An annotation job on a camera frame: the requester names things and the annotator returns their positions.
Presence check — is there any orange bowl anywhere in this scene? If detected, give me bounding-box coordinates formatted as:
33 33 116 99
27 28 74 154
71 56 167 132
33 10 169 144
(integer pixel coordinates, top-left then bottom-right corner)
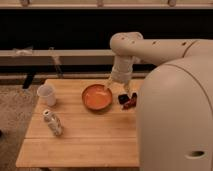
82 84 113 110

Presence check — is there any white plastic cup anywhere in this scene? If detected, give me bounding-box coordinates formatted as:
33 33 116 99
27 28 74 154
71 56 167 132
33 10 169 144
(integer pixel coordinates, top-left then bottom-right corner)
37 84 56 106

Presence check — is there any dark red pepper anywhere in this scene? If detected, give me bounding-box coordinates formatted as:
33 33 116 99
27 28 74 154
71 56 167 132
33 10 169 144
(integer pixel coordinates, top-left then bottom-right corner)
123 93 137 110

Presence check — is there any patterned lying bottle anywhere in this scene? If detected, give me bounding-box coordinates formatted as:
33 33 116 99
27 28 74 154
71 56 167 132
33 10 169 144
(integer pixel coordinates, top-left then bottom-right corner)
43 109 63 136

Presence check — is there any grey metal rail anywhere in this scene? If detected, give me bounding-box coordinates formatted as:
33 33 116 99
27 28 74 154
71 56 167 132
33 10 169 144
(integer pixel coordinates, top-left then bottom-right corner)
0 50 114 66

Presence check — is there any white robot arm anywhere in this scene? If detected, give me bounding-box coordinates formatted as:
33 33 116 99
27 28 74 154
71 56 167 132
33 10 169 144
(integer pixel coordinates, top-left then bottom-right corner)
107 32 213 171

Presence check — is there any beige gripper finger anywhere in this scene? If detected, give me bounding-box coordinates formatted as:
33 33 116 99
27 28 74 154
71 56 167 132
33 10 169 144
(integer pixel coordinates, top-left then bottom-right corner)
104 79 113 91
123 82 131 94

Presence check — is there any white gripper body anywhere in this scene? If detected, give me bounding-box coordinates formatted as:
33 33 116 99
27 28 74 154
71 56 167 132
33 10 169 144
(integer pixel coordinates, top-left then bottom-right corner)
111 56 133 84

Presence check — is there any small black object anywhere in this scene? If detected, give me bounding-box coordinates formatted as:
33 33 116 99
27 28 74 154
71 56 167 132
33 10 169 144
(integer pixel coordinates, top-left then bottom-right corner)
118 94 130 104

